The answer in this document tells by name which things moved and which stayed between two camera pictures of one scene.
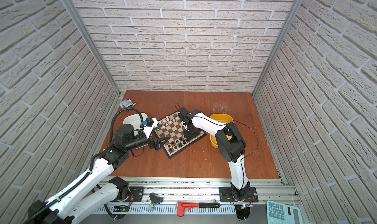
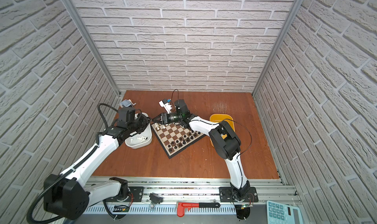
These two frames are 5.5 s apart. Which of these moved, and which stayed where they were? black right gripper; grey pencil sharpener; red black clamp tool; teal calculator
Moved: black right gripper
Stayed: teal calculator; grey pencil sharpener; red black clamp tool
